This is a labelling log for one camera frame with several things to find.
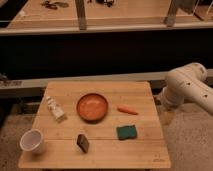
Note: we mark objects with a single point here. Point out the white paper cup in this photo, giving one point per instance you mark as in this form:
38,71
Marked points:
32,141

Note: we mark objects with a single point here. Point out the metal post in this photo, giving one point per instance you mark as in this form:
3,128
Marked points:
171,14
80,8

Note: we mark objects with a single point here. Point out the wooden small table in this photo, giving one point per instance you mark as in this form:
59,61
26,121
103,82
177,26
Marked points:
147,151

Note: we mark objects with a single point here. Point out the white tube bottle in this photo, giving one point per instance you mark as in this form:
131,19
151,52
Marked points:
55,109

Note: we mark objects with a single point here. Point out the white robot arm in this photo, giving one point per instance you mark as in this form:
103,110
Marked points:
187,82

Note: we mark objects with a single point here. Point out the dark eraser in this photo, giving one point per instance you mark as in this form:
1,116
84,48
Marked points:
83,143

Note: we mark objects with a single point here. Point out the black object on bench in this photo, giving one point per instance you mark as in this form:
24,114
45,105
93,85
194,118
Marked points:
108,3

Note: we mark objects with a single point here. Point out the right metal post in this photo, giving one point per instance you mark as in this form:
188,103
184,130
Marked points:
171,14

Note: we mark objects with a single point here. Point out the orange carrot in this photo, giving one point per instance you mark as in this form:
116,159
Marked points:
126,109

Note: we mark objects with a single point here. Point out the orange round plate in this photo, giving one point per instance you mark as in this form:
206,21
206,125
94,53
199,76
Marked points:
92,107

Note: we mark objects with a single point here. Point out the green sponge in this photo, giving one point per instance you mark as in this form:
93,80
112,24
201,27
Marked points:
126,132

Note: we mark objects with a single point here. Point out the dark tool on bench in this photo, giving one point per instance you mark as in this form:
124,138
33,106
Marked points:
55,5

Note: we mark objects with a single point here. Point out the left metal post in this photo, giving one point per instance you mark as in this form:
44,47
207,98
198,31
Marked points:
80,8

